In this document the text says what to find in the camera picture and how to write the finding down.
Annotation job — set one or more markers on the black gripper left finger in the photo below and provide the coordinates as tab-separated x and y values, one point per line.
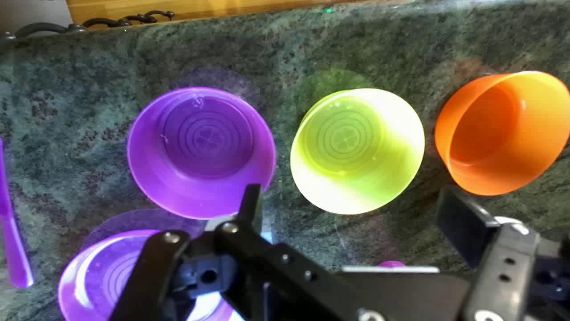
251	208

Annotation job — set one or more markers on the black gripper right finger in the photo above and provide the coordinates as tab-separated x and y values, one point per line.
465	224

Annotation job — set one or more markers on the purple plastic bowl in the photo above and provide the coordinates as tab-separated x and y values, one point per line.
194	151

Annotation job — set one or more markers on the orange plastic bowl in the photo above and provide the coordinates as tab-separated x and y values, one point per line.
501	133

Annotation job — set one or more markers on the lime green plastic bowl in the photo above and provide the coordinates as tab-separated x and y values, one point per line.
356	151

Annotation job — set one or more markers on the purple plastic plate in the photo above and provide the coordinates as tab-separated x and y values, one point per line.
130	277

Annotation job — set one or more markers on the purple plastic utensil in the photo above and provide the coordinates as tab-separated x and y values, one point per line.
18	265

